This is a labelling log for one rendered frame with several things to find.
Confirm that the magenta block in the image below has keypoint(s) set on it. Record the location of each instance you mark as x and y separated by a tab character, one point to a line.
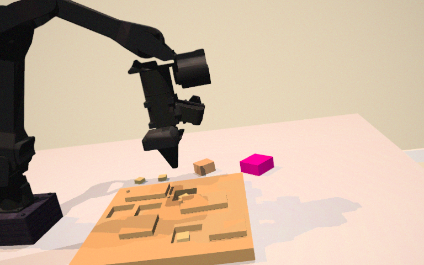
257	164

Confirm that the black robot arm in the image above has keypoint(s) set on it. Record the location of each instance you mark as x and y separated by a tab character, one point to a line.
17	23

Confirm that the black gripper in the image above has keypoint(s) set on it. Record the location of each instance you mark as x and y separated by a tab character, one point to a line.
166	137

